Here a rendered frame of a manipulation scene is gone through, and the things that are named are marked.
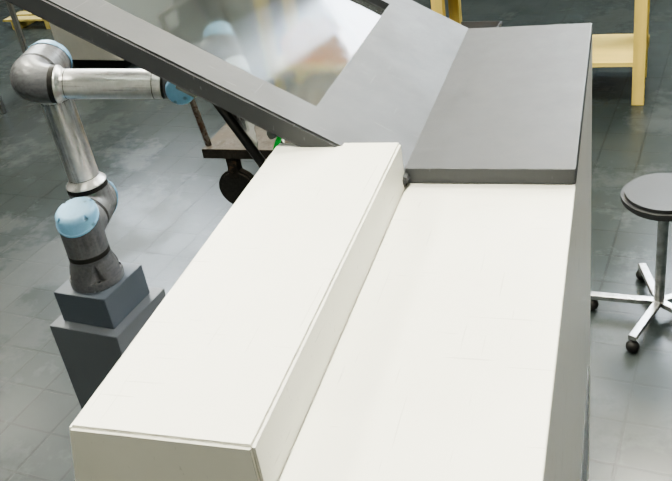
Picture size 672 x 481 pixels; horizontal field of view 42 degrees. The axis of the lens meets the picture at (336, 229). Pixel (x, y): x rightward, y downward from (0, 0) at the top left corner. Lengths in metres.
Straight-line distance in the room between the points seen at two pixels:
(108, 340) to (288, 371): 1.54
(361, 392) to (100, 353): 1.57
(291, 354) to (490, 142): 0.67
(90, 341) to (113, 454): 1.56
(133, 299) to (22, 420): 1.23
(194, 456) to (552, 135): 0.88
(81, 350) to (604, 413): 1.74
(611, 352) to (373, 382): 2.40
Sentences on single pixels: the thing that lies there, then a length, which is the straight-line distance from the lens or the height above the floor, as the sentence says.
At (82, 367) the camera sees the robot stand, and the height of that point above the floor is 0.66.
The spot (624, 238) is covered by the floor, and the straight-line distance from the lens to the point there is 4.08.
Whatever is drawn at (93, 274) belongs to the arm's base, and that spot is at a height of 0.95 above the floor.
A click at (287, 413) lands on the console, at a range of 1.00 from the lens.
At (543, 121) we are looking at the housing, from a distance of 1.60.
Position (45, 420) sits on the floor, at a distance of 3.63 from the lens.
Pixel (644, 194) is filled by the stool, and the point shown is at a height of 0.55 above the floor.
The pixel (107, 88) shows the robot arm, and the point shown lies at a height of 1.46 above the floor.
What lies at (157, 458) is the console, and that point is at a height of 1.52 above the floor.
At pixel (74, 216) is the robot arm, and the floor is 1.12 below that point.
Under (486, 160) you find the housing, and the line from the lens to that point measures 1.48.
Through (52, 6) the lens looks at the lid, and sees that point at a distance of 1.59.
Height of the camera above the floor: 2.17
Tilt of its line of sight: 30 degrees down
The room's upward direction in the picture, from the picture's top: 9 degrees counter-clockwise
